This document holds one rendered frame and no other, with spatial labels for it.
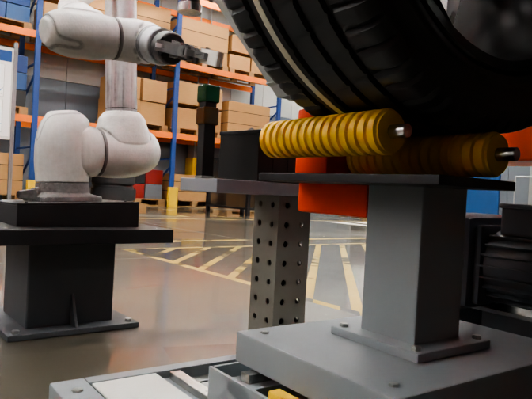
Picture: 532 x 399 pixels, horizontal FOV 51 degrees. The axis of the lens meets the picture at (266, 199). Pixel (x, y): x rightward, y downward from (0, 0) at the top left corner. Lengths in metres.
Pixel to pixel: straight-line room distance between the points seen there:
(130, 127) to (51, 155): 0.26
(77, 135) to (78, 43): 0.43
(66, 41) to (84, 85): 10.81
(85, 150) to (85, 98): 10.41
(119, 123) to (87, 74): 10.44
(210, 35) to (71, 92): 3.10
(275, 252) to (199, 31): 11.02
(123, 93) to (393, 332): 1.30
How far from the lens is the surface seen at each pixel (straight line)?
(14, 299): 1.79
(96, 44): 1.38
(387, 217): 0.79
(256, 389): 0.78
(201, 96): 1.26
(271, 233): 1.34
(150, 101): 11.52
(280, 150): 0.84
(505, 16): 1.05
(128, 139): 1.81
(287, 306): 1.37
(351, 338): 0.81
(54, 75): 12.02
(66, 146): 1.72
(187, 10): 1.07
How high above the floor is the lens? 0.43
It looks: 1 degrees down
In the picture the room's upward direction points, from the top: 3 degrees clockwise
